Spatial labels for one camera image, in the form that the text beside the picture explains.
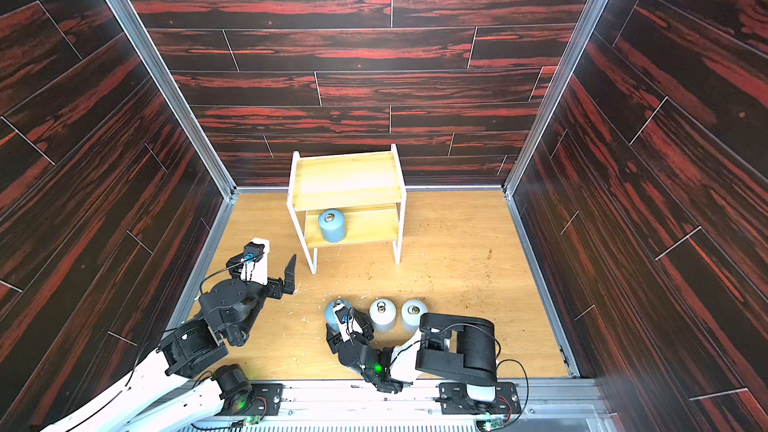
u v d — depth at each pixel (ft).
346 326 2.26
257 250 1.85
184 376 1.57
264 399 2.32
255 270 1.76
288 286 2.07
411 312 2.63
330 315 2.57
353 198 2.41
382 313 2.63
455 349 1.63
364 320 2.52
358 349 2.09
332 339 2.41
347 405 2.43
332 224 2.64
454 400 2.41
